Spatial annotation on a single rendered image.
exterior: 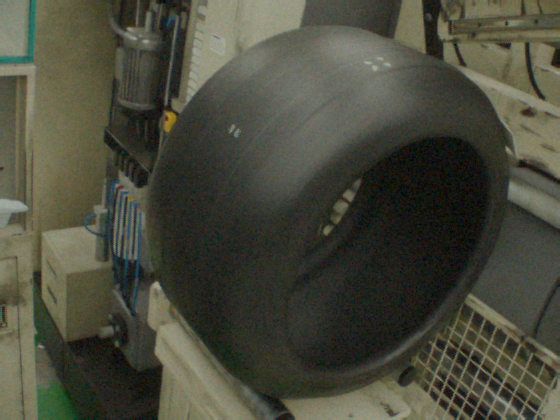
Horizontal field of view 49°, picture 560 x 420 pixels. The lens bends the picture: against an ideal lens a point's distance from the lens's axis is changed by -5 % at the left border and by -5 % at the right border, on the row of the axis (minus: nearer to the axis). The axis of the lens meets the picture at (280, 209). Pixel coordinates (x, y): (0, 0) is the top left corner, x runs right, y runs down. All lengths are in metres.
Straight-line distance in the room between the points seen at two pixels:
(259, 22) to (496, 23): 0.42
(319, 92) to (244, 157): 0.12
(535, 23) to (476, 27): 0.13
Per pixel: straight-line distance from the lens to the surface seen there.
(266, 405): 1.04
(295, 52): 0.90
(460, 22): 1.26
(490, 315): 1.28
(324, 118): 0.78
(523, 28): 1.17
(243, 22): 1.10
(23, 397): 1.75
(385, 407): 1.28
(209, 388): 1.14
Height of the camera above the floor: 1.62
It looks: 25 degrees down
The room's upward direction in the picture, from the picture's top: 11 degrees clockwise
